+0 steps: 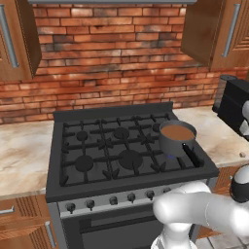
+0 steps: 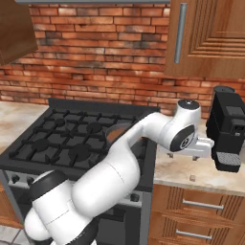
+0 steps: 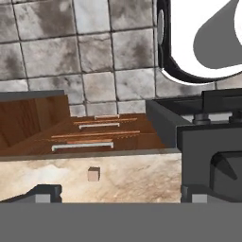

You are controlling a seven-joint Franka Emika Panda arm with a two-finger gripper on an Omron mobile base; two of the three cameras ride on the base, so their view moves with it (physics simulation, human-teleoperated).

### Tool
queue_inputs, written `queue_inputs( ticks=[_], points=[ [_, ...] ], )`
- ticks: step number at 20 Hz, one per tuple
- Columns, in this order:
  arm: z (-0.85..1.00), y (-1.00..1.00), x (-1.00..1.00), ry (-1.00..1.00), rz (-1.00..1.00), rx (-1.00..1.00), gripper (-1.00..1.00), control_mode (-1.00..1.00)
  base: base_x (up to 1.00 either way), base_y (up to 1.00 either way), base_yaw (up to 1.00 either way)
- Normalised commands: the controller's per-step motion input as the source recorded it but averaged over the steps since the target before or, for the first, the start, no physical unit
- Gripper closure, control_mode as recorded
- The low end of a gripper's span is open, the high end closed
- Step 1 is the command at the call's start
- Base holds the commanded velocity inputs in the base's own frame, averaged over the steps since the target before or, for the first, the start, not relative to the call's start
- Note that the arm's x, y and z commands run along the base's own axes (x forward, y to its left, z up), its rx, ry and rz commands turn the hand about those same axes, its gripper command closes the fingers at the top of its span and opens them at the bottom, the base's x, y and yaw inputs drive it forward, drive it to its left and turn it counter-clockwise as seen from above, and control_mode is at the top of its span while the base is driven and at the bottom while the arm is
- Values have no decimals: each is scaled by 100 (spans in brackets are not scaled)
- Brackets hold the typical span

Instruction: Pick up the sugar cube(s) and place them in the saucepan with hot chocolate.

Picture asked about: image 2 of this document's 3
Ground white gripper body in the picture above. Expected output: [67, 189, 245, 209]
[159, 136, 215, 160]

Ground saucepan with hot chocolate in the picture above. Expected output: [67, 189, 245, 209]
[104, 122, 136, 148]

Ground black coffee machine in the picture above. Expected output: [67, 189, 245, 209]
[205, 85, 245, 173]

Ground wooden drawer front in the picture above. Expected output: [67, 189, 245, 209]
[147, 211, 245, 245]
[150, 184, 245, 228]

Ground silver and black oven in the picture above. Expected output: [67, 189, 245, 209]
[0, 169, 153, 245]

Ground black gas hob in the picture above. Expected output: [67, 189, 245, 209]
[0, 98, 161, 193]

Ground wooden base cupboard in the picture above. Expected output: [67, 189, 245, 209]
[0, 184, 24, 230]

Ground brown range hood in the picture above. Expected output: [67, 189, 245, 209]
[0, 0, 39, 66]

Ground silver drawer handle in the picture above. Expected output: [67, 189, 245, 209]
[175, 229, 213, 241]
[182, 198, 225, 211]

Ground wooden wall cupboard door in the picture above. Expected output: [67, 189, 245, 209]
[164, 0, 245, 80]

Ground silver cupboard door handle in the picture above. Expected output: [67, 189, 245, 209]
[173, 2, 189, 64]

